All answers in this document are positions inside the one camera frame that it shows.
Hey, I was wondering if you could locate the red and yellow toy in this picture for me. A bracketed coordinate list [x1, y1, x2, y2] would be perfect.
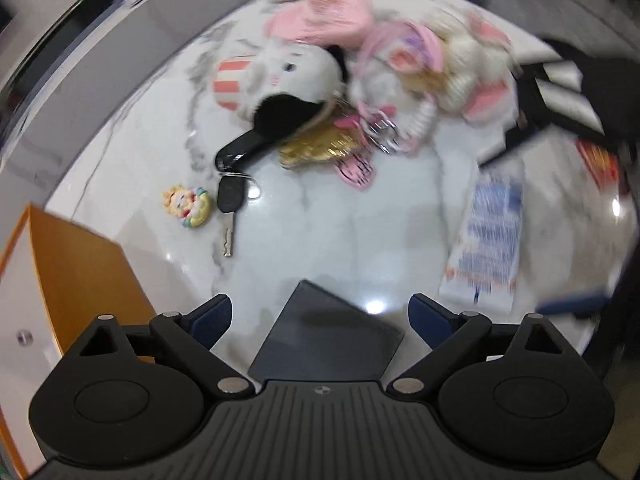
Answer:
[574, 137, 624, 192]

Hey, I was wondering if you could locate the white marble desktop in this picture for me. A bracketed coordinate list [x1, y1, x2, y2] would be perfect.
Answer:
[42, 0, 632, 386]

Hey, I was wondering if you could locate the blue and white tissue pack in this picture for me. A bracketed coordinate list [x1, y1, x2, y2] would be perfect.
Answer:
[439, 162, 527, 311]

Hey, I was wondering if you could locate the pink pouch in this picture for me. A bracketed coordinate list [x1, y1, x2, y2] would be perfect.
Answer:
[265, 0, 377, 52]

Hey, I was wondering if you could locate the car key with black fob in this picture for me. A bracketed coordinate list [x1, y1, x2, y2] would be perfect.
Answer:
[215, 127, 273, 259]

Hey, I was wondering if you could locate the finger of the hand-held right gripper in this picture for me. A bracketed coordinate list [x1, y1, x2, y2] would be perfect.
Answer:
[477, 57, 607, 168]
[535, 291, 610, 318]

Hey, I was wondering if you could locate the orange cardboard box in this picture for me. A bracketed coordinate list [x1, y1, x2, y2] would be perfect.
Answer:
[0, 202, 158, 480]

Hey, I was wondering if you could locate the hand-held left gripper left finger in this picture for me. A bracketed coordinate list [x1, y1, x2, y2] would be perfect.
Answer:
[62, 294, 256, 402]

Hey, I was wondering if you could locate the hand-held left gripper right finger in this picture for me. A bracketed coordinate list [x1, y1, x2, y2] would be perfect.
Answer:
[387, 294, 583, 403]

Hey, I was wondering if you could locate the white marble tv cabinet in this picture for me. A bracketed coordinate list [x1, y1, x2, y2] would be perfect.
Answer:
[0, 0, 216, 111]

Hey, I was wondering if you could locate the cream plush with pink ears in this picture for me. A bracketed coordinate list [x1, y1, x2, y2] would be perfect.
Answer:
[425, 11, 521, 127]

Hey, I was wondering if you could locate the dark grey flat card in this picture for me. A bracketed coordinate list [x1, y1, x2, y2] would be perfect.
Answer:
[248, 280, 406, 383]

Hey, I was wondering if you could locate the small cartoon figure magnet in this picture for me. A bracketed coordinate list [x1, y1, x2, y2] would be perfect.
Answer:
[161, 185, 211, 229]

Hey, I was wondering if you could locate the white and black plush toy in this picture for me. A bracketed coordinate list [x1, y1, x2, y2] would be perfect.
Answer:
[212, 40, 352, 142]

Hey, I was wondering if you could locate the white plush with pink hood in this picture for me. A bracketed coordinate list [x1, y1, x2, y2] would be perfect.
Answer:
[347, 20, 447, 157]

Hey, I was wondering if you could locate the gold foil packet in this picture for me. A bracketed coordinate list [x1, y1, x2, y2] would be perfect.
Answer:
[278, 124, 364, 169]

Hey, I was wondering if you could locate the pink comb charm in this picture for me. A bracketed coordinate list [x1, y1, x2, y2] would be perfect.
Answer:
[334, 152, 377, 191]

